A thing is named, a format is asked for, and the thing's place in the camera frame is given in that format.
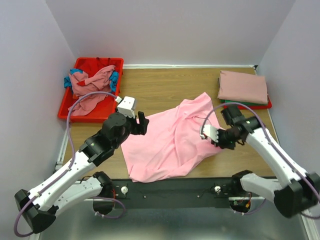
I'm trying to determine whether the red shirt in bin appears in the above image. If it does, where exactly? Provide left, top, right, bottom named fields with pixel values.
left=75, top=57, right=111, bottom=77

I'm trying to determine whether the folded red shirt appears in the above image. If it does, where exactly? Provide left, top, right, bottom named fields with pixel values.
left=237, top=95, right=273, bottom=110

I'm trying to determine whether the folded green shirt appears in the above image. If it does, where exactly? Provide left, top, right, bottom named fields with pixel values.
left=220, top=99, right=268, bottom=106

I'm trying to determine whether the folded dusty pink shirt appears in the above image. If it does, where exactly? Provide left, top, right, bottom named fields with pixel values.
left=217, top=70, right=268, bottom=105

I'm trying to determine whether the crumpled dusty pink shirt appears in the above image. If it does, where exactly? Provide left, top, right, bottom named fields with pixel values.
left=68, top=65, right=116, bottom=116

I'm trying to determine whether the light pink t shirt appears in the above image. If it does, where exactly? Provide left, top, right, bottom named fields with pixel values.
left=121, top=92, right=222, bottom=183

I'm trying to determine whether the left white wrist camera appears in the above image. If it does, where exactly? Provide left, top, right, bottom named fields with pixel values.
left=115, top=96, right=137, bottom=119

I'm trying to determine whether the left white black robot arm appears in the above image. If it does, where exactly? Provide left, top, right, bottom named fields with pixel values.
left=14, top=111, right=149, bottom=238

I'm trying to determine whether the aluminium rail frame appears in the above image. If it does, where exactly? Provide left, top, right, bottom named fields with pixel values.
left=28, top=64, right=320, bottom=240

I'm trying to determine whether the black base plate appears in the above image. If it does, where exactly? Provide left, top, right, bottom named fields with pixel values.
left=92, top=176, right=261, bottom=216

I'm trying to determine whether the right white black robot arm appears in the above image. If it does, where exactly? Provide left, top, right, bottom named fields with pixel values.
left=200, top=102, right=320, bottom=218

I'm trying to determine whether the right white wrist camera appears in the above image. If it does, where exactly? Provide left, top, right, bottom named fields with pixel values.
left=200, top=124, right=219, bottom=143

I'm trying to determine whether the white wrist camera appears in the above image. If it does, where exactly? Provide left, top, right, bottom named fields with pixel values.
left=200, top=124, right=219, bottom=143
left=115, top=96, right=137, bottom=119

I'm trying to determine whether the red plastic bin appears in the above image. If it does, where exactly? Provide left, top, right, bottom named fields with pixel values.
left=57, top=58, right=124, bottom=123

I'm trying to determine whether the blue crumpled shirt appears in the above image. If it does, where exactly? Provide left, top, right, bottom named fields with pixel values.
left=63, top=68, right=119, bottom=92

